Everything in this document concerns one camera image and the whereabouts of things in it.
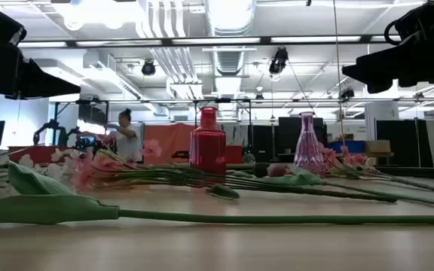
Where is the pink blossom flower spray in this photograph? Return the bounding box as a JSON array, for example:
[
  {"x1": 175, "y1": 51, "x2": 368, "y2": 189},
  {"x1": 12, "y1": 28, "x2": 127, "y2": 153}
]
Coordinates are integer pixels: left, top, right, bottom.
[
  {"x1": 96, "y1": 138, "x2": 248, "y2": 189},
  {"x1": 320, "y1": 145, "x2": 434, "y2": 193},
  {"x1": 69, "y1": 148, "x2": 240, "y2": 191}
]

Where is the dark red artificial tulip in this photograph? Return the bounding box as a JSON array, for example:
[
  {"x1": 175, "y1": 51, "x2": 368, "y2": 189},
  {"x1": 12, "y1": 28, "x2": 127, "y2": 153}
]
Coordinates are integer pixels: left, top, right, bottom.
[{"x1": 267, "y1": 163, "x2": 434, "y2": 211}]

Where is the pink glass vase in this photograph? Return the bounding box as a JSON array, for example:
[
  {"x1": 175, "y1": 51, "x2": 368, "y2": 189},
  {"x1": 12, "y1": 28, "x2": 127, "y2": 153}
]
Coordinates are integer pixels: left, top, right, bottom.
[{"x1": 293, "y1": 111, "x2": 328, "y2": 178}]

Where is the red glass vase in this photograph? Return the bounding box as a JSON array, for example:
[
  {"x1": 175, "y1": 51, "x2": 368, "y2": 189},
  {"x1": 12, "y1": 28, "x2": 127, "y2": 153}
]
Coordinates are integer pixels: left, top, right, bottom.
[{"x1": 189, "y1": 106, "x2": 228, "y2": 176}]

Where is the black partition panel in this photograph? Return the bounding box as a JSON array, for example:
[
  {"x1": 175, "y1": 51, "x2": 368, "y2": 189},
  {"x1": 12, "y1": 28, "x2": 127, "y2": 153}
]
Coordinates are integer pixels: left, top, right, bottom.
[
  {"x1": 277, "y1": 116, "x2": 326, "y2": 156},
  {"x1": 375, "y1": 119, "x2": 434, "y2": 169}
]

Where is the cardboard box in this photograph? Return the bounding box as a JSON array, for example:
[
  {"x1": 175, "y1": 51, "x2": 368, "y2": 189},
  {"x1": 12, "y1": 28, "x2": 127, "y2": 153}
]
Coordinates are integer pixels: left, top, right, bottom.
[{"x1": 364, "y1": 139, "x2": 392, "y2": 154}]

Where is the blue bin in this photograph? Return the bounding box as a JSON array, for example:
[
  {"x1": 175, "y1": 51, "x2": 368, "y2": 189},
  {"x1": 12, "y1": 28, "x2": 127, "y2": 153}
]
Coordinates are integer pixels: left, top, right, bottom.
[{"x1": 327, "y1": 140, "x2": 366, "y2": 154}]

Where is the person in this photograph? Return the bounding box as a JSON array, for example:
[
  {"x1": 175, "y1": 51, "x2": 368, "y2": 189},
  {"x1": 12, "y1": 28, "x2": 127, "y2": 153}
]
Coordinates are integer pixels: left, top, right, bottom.
[{"x1": 105, "y1": 108, "x2": 145, "y2": 163}]

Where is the white ceiling pipe bundle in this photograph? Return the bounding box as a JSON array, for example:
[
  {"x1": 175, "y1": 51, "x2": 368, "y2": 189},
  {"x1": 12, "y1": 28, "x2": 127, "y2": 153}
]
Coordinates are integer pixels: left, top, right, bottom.
[{"x1": 136, "y1": 0, "x2": 205, "y2": 99}]

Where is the orange partition cloth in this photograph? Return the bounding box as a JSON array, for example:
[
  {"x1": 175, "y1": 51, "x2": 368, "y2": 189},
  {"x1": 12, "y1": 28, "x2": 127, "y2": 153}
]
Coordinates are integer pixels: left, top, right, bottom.
[{"x1": 142, "y1": 123, "x2": 196, "y2": 166}]

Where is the black overhead light bar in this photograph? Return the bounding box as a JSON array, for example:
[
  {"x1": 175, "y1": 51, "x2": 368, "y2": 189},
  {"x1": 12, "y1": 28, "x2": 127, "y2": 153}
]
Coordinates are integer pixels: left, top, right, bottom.
[{"x1": 16, "y1": 34, "x2": 402, "y2": 49}]

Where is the loose green leaf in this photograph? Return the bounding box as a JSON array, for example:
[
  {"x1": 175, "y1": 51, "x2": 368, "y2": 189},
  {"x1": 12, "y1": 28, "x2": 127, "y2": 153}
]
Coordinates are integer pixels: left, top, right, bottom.
[{"x1": 206, "y1": 183, "x2": 241, "y2": 201}]

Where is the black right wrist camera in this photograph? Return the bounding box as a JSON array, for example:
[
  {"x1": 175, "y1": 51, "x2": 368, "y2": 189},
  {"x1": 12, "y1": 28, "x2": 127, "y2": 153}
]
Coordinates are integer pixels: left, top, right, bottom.
[{"x1": 384, "y1": 0, "x2": 434, "y2": 46}]

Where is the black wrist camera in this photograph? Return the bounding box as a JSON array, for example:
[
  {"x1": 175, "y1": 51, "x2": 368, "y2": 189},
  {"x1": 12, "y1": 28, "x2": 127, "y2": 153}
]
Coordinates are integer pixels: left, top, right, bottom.
[
  {"x1": 384, "y1": 0, "x2": 434, "y2": 46},
  {"x1": 0, "y1": 10, "x2": 28, "y2": 48}
]

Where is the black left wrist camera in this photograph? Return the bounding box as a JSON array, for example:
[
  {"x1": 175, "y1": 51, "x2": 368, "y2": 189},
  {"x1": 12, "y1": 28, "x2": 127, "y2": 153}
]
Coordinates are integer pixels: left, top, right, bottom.
[{"x1": 0, "y1": 10, "x2": 28, "y2": 48}]

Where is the black ceiling camera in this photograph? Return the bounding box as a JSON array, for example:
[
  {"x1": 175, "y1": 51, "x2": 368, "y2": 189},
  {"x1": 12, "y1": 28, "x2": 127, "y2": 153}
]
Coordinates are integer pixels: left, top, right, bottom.
[{"x1": 140, "y1": 59, "x2": 157, "y2": 77}]

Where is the black overhead camera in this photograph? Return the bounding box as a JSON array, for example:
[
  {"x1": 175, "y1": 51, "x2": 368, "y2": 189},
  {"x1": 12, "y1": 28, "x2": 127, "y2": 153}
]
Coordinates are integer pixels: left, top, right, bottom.
[{"x1": 268, "y1": 46, "x2": 290, "y2": 78}]

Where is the silver ventilation duct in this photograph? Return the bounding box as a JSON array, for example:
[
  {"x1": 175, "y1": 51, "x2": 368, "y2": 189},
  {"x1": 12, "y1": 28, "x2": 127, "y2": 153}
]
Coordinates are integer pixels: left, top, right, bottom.
[{"x1": 203, "y1": 0, "x2": 258, "y2": 121}]

